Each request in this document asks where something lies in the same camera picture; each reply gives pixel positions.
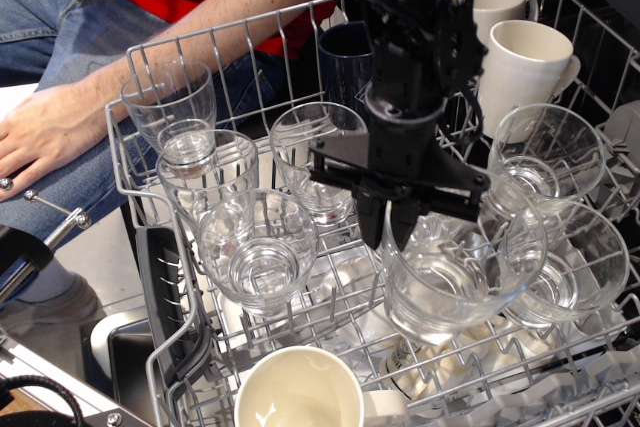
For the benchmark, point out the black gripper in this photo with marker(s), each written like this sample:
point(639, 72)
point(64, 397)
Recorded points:
point(399, 160)

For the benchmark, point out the clear glass cup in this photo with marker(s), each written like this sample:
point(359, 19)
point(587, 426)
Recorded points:
point(454, 274)
point(258, 247)
point(587, 265)
point(200, 169)
point(173, 106)
point(291, 136)
point(552, 154)

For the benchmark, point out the person's bare forearm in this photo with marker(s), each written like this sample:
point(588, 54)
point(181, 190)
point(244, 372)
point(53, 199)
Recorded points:
point(215, 22)

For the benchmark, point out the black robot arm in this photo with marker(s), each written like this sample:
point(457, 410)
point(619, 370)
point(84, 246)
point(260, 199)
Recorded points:
point(424, 51)

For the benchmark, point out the person's bare hand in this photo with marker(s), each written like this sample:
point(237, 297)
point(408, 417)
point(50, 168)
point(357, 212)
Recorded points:
point(47, 131)

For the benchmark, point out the dark blue mug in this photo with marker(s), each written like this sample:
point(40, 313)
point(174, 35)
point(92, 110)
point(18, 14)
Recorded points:
point(346, 63)

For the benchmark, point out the cream mug front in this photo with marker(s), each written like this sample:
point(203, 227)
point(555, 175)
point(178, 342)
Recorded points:
point(308, 386)

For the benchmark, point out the white mug near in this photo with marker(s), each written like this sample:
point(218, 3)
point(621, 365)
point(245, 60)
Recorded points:
point(527, 63)

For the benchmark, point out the white mug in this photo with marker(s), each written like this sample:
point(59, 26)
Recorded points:
point(488, 13)
point(527, 63)

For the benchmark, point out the white mug far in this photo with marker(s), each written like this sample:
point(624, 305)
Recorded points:
point(488, 13)

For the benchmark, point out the grey shoe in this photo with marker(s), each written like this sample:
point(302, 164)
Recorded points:
point(76, 304)

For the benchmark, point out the metal clamp with screw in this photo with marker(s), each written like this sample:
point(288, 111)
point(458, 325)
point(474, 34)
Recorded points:
point(24, 256)

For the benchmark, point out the grey wire dishwasher rack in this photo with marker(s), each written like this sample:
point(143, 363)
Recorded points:
point(584, 373)

